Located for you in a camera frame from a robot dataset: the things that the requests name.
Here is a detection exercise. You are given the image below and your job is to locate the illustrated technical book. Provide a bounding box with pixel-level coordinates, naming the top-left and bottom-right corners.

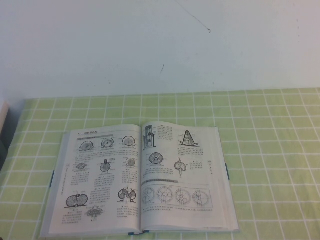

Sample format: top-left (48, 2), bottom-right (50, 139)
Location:
top-left (38, 122), bottom-right (240, 238)

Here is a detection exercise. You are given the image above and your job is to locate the green white checkered tablecloth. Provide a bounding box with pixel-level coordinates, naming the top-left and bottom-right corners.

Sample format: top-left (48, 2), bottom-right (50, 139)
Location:
top-left (0, 87), bottom-right (320, 240)

